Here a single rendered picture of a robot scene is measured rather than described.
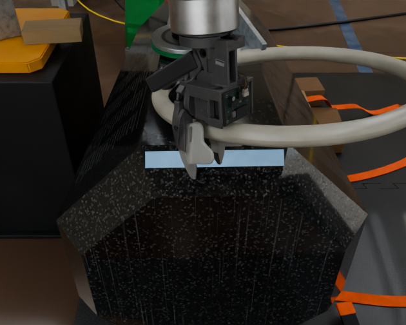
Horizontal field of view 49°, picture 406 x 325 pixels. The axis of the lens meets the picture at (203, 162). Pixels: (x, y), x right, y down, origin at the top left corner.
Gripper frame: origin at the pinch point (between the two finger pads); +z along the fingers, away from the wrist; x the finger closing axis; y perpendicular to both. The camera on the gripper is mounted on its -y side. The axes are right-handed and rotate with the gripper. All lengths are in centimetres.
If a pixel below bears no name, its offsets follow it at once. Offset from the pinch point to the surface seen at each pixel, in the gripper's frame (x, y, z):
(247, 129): 0.6, 8.2, -7.4
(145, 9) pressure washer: 148, -183, 10
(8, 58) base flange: 21, -107, 2
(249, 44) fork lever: 41.4, -21.7, -7.1
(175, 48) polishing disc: 49, -55, -1
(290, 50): 41.9, -10.7, -6.9
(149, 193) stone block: 10.0, -27.2, 20.6
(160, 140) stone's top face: 17.6, -29.9, 10.8
